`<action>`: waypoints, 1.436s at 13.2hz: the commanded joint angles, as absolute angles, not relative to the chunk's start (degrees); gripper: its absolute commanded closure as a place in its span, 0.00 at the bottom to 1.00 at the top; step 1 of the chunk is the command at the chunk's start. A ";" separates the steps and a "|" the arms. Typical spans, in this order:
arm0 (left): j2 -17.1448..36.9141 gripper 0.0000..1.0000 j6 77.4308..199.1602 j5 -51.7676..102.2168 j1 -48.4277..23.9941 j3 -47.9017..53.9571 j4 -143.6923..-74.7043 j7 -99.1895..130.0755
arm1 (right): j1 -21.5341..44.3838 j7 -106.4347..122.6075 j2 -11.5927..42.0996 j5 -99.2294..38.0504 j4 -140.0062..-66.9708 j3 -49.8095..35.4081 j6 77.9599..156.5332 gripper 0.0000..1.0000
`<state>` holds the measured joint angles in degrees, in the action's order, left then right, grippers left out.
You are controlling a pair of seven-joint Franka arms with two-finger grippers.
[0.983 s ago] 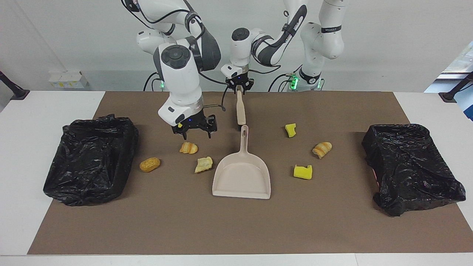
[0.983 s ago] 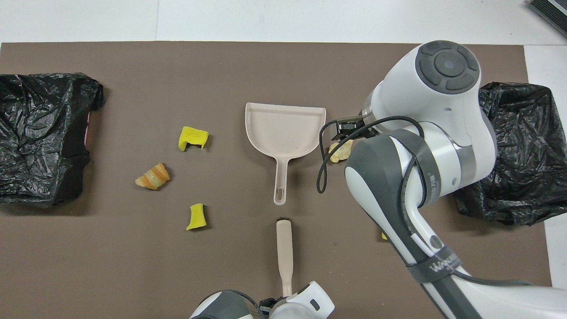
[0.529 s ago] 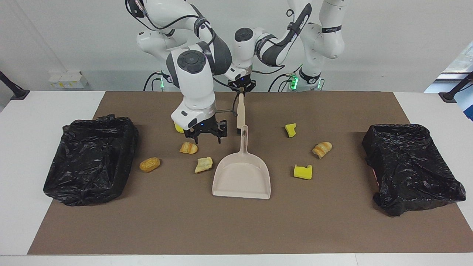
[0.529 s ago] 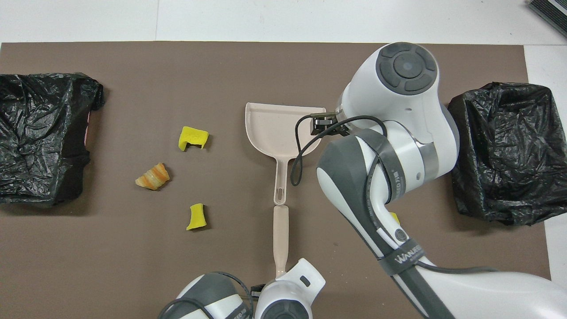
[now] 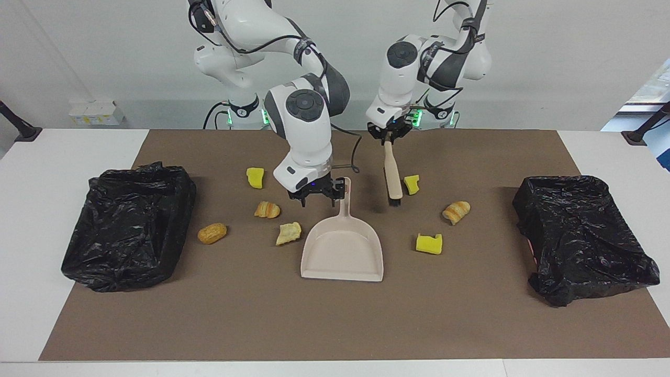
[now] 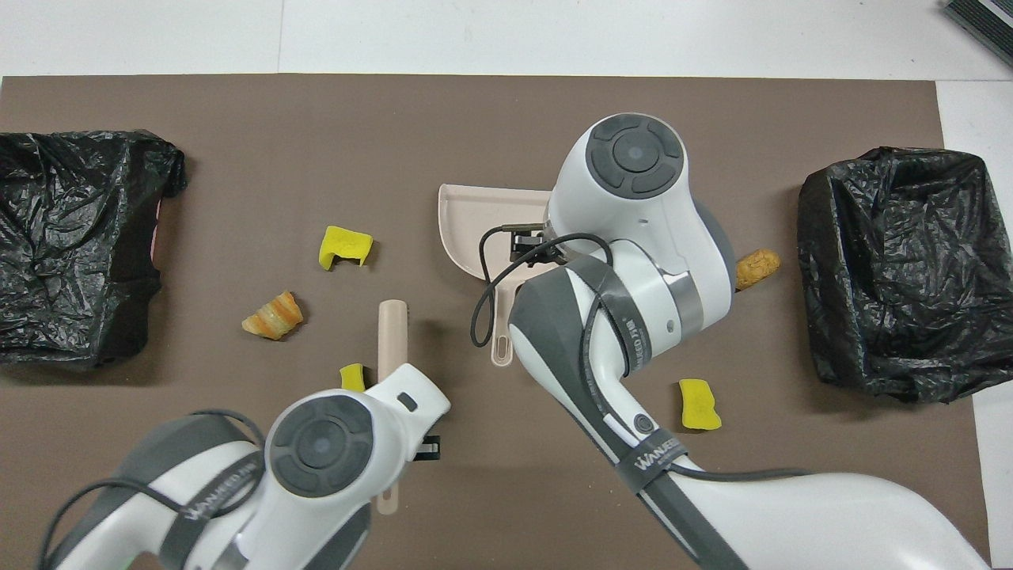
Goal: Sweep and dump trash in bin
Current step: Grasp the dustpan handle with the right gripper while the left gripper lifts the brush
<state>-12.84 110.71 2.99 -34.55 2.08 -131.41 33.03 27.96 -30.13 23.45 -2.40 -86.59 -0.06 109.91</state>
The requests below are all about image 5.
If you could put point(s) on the beige plastic dustpan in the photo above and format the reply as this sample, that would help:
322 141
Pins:
343 251

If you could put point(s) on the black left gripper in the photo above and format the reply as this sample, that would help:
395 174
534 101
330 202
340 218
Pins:
390 127

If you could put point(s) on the black bag lined bin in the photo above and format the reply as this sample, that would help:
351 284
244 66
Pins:
576 235
125 235

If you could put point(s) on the orange striped croissant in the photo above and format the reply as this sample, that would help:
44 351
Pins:
456 212
267 210

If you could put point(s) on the white power socket box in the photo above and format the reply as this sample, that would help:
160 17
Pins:
97 112

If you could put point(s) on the brown paper table mat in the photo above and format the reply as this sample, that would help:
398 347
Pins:
335 314

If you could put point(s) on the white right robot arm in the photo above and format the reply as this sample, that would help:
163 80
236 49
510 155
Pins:
309 141

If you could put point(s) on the pale torn bread chunk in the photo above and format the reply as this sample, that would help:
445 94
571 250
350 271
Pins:
289 233

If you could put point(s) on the brown bread roll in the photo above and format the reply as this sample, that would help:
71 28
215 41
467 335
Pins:
212 233

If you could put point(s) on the yellow sponge block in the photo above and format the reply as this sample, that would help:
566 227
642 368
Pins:
429 244

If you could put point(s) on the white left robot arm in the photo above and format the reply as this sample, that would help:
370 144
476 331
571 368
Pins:
403 78

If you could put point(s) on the yellow sponge with green layer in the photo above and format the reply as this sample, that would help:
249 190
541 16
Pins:
411 184

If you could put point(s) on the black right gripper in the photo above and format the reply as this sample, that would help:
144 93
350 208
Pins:
314 189

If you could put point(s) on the waisted yellow sponge piece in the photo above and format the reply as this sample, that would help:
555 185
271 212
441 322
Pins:
255 178

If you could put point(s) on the beige brush with black bristles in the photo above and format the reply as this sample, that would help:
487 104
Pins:
392 173

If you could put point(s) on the black stand pole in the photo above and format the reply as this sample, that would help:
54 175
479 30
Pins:
23 131
636 137

